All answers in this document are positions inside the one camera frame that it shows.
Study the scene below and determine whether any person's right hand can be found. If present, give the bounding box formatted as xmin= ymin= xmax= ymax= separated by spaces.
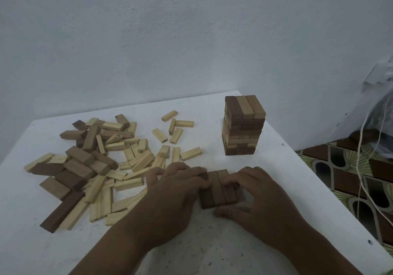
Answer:
xmin=214 ymin=166 xmax=308 ymax=248

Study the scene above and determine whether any person's left hand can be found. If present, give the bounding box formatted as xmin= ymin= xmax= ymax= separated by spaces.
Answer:
xmin=135 ymin=162 xmax=213 ymax=250

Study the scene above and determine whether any dark brown wooden block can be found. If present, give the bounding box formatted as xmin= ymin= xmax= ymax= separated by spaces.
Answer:
xmin=200 ymin=172 xmax=216 ymax=210

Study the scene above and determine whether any person's right forearm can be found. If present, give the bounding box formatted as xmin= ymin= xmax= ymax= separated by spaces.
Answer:
xmin=276 ymin=218 xmax=383 ymax=275

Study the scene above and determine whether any person's left forearm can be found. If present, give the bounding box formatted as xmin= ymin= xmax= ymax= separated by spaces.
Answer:
xmin=68 ymin=223 xmax=160 ymax=275

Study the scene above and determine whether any pile of loose wooden blocks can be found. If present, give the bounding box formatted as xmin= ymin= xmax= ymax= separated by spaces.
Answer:
xmin=24 ymin=109 xmax=203 ymax=234

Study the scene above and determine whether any tower of stacked wooden blocks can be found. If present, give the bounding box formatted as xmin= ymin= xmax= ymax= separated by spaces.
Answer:
xmin=222 ymin=95 xmax=267 ymax=156

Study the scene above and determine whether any patterned floor mat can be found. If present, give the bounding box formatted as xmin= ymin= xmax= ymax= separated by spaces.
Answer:
xmin=294 ymin=136 xmax=393 ymax=258

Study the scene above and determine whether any clear plastic bag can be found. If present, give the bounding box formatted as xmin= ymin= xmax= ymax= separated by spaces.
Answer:
xmin=361 ymin=60 xmax=393 ymax=149

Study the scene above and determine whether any white cable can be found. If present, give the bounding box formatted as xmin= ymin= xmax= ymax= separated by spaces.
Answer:
xmin=356 ymin=109 xmax=370 ymax=221
xmin=365 ymin=103 xmax=393 ymax=226

